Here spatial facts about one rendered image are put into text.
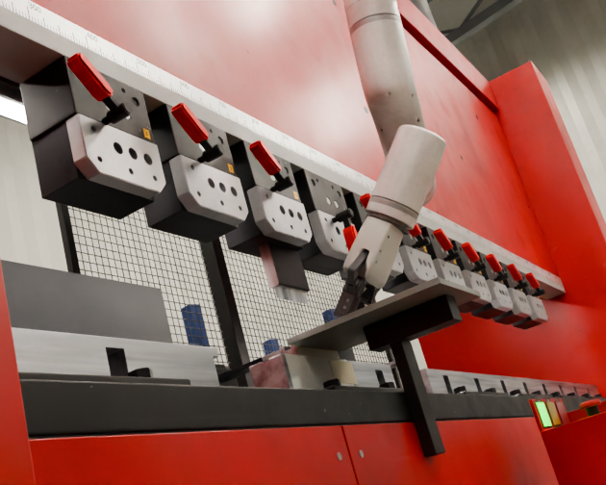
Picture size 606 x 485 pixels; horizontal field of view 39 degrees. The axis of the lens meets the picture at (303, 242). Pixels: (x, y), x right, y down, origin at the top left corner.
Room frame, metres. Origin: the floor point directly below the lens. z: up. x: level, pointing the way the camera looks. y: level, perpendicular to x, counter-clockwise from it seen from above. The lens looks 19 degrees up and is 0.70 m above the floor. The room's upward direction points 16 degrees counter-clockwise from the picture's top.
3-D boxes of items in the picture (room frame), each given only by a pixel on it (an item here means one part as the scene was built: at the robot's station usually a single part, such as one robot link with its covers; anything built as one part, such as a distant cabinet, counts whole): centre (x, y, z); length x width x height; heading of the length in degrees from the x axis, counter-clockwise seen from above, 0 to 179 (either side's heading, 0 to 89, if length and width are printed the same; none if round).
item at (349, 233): (1.49, -0.08, 1.20); 0.04 x 0.02 x 0.10; 64
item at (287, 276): (1.38, 0.04, 1.13); 0.10 x 0.02 x 0.10; 154
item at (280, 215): (1.35, 0.05, 1.26); 0.15 x 0.09 x 0.17; 154
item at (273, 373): (1.43, 0.02, 0.92); 0.39 x 0.06 x 0.10; 154
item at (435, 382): (2.51, -0.51, 0.92); 1.68 x 0.06 x 0.10; 154
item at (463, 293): (1.31, -0.09, 1.00); 0.26 x 0.18 x 0.01; 64
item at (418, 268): (1.89, -0.21, 1.26); 0.15 x 0.09 x 0.17; 154
